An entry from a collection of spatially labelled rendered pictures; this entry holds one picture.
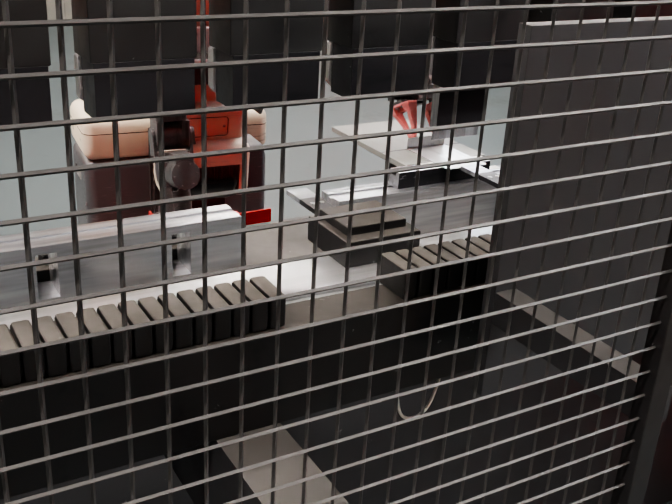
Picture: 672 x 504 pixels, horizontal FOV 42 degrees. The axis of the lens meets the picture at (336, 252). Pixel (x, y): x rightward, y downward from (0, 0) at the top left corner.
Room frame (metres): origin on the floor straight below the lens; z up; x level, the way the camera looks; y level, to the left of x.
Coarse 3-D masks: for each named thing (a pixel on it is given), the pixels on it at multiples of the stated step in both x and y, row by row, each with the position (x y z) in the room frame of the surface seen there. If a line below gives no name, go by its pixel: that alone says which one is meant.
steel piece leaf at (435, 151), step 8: (424, 136) 1.61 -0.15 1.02; (408, 144) 1.60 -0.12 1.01; (416, 144) 1.61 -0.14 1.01; (424, 144) 1.62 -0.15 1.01; (432, 144) 1.62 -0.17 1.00; (440, 144) 1.63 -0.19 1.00; (416, 152) 1.57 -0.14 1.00; (424, 152) 1.58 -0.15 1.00; (432, 152) 1.58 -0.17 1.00; (440, 152) 1.58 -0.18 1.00; (456, 152) 1.59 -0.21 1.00; (432, 160) 1.53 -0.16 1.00; (440, 160) 1.53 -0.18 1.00
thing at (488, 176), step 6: (462, 168) 1.49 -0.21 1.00; (468, 168) 1.49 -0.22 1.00; (474, 168) 1.49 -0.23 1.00; (480, 168) 1.49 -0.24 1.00; (474, 174) 1.47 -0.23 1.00; (480, 174) 1.46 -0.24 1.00; (486, 174) 1.46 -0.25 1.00; (492, 174) 1.46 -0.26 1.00; (498, 174) 1.46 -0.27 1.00; (486, 180) 1.44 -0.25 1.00; (492, 180) 1.43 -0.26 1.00; (498, 180) 1.43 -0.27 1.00
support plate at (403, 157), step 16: (336, 128) 1.71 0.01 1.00; (352, 128) 1.72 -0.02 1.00; (368, 128) 1.73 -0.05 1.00; (384, 128) 1.73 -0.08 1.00; (400, 128) 1.74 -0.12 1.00; (368, 144) 1.61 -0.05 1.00; (384, 144) 1.62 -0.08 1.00; (400, 144) 1.63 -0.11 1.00; (400, 160) 1.53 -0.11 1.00; (416, 160) 1.53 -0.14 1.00
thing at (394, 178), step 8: (488, 160) 1.56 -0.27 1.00; (392, 168) 1.48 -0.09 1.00; (432, 168) 1.49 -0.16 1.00; (440, 168) 1.50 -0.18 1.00; (488, 168) 1.56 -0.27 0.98; (392, 176) 1.47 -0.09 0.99; (400, 176) 1.46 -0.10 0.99; (408, 176) 1.47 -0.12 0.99; (424, 176) 1.48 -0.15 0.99; (432, 176) 1.49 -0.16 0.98; (440, 176) 1.50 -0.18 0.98; (456, 176) 1.52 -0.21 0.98; (464, 176) 1.53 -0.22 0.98; (472, 176) 1.54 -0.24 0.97; (392, 184) 1.47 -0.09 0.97; (400, 184) 1.46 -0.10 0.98; (408, 184) 1.47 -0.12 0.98; (424, 184) 1.48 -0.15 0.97
